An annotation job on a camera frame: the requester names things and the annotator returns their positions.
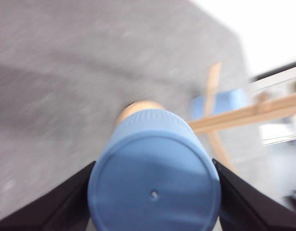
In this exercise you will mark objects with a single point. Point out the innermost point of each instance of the blue ribbed cup front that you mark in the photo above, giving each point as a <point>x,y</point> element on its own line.
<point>224,100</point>

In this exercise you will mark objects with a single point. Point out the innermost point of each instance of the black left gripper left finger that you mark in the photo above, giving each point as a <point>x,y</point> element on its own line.
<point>64,210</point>

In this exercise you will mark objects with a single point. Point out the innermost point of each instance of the blue ribbed cup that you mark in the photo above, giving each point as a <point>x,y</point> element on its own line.
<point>153,172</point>
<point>224,100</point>

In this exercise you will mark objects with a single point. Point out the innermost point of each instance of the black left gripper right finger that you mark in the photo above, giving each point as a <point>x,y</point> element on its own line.
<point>245,207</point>

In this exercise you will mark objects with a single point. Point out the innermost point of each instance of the wooden cup tree stand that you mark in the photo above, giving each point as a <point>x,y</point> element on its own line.
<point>255,111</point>

